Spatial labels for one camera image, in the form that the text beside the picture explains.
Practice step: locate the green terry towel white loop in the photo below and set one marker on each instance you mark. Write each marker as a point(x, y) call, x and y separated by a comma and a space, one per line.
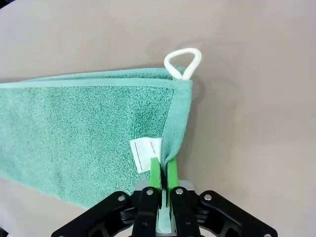
point(74, 128)

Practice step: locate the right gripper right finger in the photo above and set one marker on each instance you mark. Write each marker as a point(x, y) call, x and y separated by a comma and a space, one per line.
point(185, 212)

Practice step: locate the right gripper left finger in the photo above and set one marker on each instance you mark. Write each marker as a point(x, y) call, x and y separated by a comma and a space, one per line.
point(145, 209)

